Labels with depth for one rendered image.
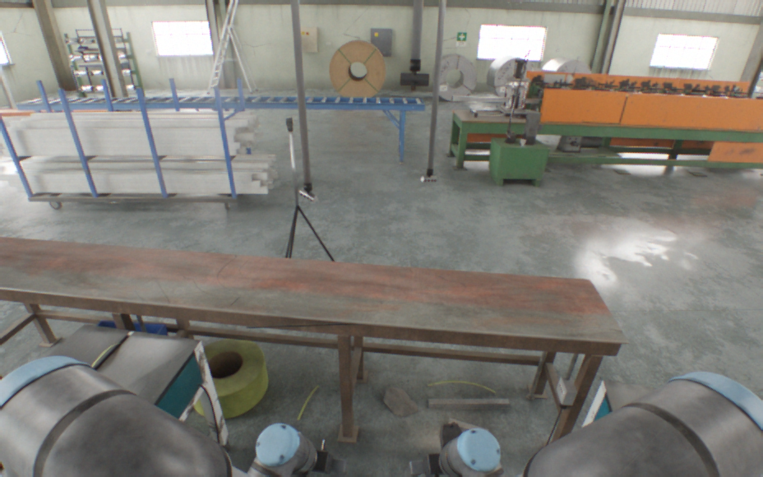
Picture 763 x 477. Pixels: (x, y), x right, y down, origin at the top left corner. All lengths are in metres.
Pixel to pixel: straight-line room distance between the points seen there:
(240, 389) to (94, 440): 1.88
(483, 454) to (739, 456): 0.58
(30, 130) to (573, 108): 6.61
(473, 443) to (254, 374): 1.59
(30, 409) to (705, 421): 0.66
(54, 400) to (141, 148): 4.44
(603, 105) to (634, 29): 9.36
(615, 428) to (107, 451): 0.48
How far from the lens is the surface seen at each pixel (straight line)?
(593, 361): 1.90
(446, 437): 1.16
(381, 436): 2.28
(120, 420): 0.47
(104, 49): 9.34
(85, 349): 2.00
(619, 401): 1.71
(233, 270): 2.08
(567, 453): 0.48
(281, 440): 1.00
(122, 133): 4.92
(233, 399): 2.35
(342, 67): 11.28
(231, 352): 2.53
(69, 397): 0.51
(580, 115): 6.40
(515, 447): 2.36
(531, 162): 5.54
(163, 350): 1.83
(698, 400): 0.53
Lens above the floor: 1.89
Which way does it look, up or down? 29 degrees down
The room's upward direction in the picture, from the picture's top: 1 degrees clockwise
